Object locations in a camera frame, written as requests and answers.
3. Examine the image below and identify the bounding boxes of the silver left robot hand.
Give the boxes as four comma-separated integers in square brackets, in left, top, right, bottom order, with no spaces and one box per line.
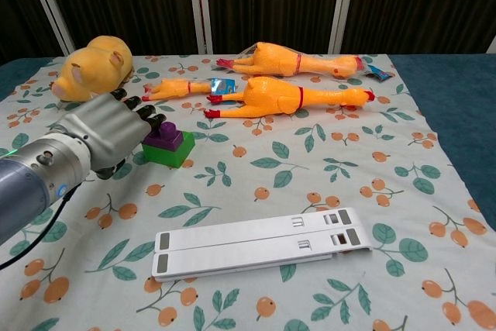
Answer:
[50,88,167,181]

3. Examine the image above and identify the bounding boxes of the purple building block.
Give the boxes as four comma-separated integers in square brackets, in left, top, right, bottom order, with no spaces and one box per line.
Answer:
[145,121,184,153]

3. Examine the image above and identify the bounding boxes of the green building block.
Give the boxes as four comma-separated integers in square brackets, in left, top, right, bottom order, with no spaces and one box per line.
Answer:
[141,130,196,169]

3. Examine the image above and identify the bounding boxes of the yellow plush pig toy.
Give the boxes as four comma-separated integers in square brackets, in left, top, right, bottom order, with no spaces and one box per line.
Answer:
[51,35,134,104]

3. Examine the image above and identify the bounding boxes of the small rubber chicken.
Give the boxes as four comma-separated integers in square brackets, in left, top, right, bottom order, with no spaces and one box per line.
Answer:
[141,78,212,103]

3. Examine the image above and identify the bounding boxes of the blue small chicken header card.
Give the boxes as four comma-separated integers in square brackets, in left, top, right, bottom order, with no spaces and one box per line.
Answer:
[208,78,237,95]

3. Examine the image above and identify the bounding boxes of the unbagged large rubber chicken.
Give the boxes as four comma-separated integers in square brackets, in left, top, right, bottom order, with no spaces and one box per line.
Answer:
[204,76,376,120]

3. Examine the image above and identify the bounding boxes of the bagged large rubber chicken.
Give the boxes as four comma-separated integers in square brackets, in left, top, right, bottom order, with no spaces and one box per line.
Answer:
[215,41,367,79]

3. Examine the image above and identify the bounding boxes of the floral print tablecloth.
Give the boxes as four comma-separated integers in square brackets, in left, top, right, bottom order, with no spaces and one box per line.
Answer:
[0,53,496,331]

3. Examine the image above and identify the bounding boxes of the blue large chicken header card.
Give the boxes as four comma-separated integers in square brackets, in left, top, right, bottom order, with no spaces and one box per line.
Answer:
[363,63,392,82]

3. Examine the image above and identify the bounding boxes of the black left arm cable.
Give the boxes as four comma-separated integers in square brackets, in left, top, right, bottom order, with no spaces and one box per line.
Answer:
[0,185,78,270]

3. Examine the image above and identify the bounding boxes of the white screen frame post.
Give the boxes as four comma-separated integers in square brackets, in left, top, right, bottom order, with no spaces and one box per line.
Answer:
[328,0,358,55]
[185,0,214,55]
[26,0,75,56]

